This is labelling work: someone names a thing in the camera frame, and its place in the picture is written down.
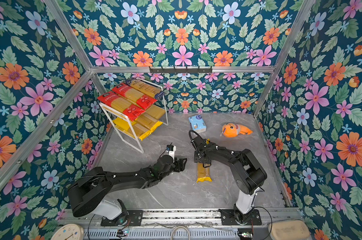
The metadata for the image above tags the yellow Pastatime spaghetti pack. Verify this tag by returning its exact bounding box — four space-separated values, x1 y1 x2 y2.
112 118 152 141

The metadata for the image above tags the red spaghetti pack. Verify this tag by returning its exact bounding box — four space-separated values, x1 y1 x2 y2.
112 83 157 110
97 91 145 121

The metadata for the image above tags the blue gold spaghetti pack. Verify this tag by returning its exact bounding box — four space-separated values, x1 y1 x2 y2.
124 79 164 100

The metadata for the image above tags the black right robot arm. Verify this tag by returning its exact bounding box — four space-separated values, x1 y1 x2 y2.
189 130 268 225

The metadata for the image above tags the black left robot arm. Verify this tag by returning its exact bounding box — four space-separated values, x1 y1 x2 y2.
67 155 187 218

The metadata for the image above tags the light blue tissue pack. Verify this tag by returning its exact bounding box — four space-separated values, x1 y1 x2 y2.
189 115 207 133

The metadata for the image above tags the orange plush fish toy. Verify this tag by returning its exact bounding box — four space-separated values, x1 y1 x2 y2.
221 123 253 138

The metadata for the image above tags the beige cushion pad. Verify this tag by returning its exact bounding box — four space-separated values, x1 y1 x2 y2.
269 220 311 240

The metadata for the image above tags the white round clock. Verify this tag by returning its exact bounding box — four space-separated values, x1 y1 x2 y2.
51 224 84 240

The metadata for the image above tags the white cable loop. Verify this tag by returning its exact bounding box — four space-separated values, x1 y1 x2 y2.
170 225 191 240

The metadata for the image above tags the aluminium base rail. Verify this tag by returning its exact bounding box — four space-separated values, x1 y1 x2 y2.
58 207 302 240

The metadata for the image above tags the black wall hook rail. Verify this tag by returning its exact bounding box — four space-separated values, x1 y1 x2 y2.
149 67 213 74

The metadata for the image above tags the white frame wooden shelf rack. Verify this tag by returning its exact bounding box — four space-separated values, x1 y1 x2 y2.
97 79 169 153

